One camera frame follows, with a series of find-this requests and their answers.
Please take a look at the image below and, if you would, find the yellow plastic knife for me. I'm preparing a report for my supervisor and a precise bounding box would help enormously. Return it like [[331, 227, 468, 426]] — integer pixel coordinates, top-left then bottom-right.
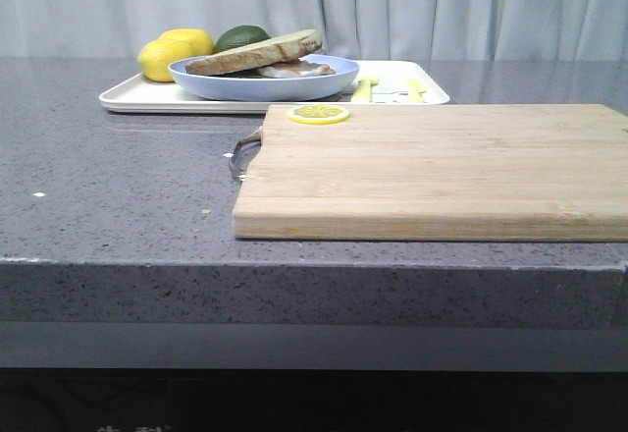
[[406, 78, 428, 103]]

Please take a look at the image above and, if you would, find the front yellow lemon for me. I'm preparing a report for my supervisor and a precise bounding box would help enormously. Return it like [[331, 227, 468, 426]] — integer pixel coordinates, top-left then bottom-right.
[[137, 38, 193, 82]]

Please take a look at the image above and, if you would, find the lemon slice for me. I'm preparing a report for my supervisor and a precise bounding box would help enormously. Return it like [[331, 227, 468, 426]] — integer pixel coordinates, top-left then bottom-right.
[[287, 104, 350, 125]]

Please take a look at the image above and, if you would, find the white rectangular tray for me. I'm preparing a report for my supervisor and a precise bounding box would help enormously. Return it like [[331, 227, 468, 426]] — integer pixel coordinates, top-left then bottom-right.
[[99, 60, 450, 115]]

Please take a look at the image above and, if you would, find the yellow plastic fork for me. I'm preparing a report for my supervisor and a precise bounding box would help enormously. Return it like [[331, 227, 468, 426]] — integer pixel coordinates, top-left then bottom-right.
[[349, 75, 379, 103]]

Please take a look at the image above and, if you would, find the light blue round plate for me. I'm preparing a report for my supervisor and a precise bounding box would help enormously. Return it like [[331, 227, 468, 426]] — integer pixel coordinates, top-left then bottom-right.
[[169, 54, 360, 102]]

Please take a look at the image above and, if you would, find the bread slice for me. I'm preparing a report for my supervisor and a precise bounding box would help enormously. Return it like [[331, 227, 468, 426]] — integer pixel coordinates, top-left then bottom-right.
[[185, 29, 323, 76], [219, 69, 262, 79]]

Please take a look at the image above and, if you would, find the rear yellow lemon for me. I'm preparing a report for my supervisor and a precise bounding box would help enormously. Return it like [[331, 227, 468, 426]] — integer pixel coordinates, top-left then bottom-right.
[[159, 28, 215, 56]]

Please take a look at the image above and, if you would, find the wooden cutting board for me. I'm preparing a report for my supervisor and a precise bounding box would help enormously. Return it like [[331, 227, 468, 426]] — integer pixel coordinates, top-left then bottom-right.
[[233, 104, 627, 242]]

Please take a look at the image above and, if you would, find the fried egg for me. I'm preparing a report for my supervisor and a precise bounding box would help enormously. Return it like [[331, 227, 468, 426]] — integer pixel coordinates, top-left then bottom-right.
[[255, 60, 336, 79]]

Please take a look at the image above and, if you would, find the grey curtain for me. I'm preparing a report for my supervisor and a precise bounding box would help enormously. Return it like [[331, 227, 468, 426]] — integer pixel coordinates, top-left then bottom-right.
[[1, 0, 627, 61]]

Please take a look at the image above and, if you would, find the metal cutting board handle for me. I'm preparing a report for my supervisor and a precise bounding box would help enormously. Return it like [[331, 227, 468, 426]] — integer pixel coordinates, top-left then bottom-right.
[[229, 127, 263, 182]]

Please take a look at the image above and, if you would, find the yellow lemon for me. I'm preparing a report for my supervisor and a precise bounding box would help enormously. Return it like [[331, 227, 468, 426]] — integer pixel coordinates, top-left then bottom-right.
[[159, 28, 215, 56], [137, 38, 193, 82]]

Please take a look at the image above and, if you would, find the green lime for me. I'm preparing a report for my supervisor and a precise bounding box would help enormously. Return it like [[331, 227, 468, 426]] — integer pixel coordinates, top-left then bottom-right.
[[213, 25, 270, 54]]

